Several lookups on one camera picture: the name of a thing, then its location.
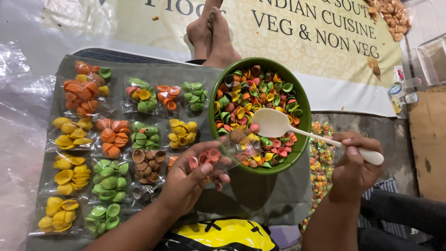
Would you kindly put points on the small yellow tube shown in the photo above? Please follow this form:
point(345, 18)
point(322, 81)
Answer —
point(395, 105)

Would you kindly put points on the purple cloth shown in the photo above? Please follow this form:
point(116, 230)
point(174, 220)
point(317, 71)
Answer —
point(285, 237)

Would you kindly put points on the clear packet of pink shells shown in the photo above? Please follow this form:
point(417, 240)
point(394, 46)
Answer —
point(209, 156)

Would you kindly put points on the clear bottle with red cap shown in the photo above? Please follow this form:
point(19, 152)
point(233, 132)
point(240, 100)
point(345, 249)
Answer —
point(414, 82)

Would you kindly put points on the brown cardboard sheet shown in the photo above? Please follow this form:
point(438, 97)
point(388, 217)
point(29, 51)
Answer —
point(428, 146)

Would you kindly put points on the person's right hand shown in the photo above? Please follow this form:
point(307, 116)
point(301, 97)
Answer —
point(352, 177)

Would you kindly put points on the pile of mixed snack bags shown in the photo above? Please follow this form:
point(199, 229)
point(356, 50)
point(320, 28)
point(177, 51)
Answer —
point(320, 167)

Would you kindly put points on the green round bowl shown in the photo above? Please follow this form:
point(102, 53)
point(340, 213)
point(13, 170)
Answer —
point(299, 104)

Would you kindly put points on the heap of mixed colourful shell snacks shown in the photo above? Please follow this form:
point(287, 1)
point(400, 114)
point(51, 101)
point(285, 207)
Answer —
point(258, 90)

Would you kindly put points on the blue and white striped cloth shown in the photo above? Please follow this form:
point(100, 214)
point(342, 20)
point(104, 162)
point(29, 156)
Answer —
point(386, 186)

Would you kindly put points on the clear plastic sheet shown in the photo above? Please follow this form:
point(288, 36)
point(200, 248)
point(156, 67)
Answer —
point(21, 111)

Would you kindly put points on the dark grey trousers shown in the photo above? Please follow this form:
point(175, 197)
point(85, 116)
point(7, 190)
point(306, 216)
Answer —
point(404, 219)

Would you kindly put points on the rows of sorted snack packets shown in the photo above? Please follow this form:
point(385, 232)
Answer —
point(111, 139)

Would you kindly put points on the white plastic spoon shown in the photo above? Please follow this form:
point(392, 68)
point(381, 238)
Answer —
point(271, 122)

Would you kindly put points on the bag of brown snacks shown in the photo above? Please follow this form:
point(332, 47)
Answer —
point(393, 17)

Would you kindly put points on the cream printed banner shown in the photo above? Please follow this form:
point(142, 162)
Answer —
point(313, 66)

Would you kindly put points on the small clear bottle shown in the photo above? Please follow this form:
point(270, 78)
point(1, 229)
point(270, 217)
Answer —
point(409, 98)

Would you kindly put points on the grey cloth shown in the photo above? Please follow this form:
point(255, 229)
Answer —
point(254, 198)

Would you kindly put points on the person's bare foot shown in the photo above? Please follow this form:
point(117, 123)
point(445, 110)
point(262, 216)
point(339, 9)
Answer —
point(221, 45)
point(198, 35)

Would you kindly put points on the clear plastic box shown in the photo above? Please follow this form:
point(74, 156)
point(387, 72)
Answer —
point(433, 61)

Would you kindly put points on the person's left hand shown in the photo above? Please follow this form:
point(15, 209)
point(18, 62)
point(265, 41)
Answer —
point(181, 181)

